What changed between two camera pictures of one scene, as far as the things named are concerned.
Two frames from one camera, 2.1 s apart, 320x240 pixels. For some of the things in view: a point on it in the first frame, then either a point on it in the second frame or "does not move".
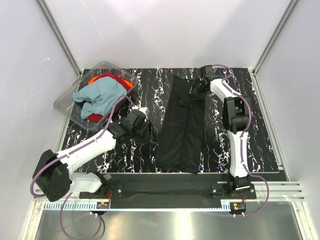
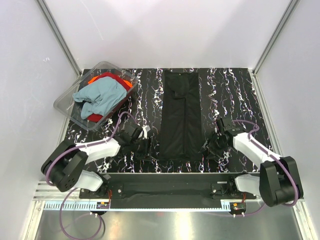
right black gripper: x=193 y=90 to x=215 y=153
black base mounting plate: x=172 y=188 does not move
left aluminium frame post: x=74 y=65 does not move
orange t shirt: x=127 y=82 does not move
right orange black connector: x=237 y=207 does not move
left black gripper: x=150 y=136 to x=149 y=151
